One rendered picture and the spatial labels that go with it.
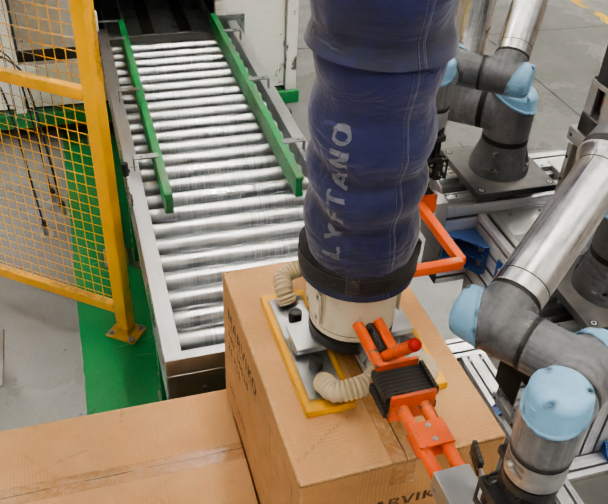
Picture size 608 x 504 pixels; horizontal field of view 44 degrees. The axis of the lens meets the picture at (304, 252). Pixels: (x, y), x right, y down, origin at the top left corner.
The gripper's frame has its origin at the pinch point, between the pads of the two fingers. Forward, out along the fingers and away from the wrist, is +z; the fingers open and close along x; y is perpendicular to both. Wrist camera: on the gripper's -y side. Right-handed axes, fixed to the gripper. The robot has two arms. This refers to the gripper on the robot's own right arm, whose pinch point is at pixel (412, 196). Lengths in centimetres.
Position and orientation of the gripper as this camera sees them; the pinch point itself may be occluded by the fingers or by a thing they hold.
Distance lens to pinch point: 181.1
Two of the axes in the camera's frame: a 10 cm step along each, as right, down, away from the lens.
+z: -0.4, 7.9, 6.1
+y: 3.0, 5.9, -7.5
